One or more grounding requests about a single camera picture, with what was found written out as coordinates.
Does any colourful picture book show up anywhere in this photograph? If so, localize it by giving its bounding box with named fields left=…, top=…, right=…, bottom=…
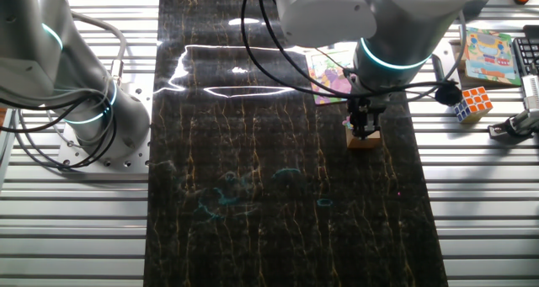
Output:
left=461, top=27, right=522, bottom=88

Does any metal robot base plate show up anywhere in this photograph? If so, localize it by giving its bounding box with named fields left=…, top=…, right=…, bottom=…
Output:
left=56, top=72, right=155, bottom=174

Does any black base cable bundle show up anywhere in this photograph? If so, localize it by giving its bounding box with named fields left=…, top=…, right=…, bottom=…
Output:
left=0, top=78, right=119, bottom=170

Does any silver ribbed camera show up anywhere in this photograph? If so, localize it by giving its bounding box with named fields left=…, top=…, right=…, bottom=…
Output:
left=520, top=74, right=539, bottom=111

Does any black clamp tool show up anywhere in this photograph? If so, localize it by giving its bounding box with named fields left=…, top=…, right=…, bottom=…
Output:
left=488, top=109, right=539, bottom=139

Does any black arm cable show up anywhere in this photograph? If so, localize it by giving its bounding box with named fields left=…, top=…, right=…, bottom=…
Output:
left=240, top=0, right=460, bottom=101

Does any grey metal wrist bracket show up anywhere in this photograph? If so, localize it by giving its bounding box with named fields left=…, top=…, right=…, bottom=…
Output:
left=430, top=53, right=448, bottom=86

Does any butterfly girl puzzle board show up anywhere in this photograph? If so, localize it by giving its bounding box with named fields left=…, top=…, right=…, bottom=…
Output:
left=305, top=49, right=359, bottom=106

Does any rubiks cube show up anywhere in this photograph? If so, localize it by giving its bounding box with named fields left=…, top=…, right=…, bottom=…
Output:
left=452, top=86, right=494, bottom=125

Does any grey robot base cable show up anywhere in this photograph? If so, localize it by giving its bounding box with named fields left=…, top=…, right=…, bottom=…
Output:
left=69, top=9, right=128, bottom=86

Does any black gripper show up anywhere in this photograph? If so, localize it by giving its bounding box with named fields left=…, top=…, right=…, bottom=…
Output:
left=347, top=95, right=387, bottom=139

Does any black marble mat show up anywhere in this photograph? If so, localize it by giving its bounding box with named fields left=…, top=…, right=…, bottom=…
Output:
left=142, top=0, right=450, bottom=287

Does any black keyboard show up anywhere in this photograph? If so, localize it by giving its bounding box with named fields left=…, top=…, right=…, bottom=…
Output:
left=511, top=24, right=539, bottom=77

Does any large wooden cube block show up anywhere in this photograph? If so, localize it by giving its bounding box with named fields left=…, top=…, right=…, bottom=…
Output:
left=345, top=125, right=382, bottom=150

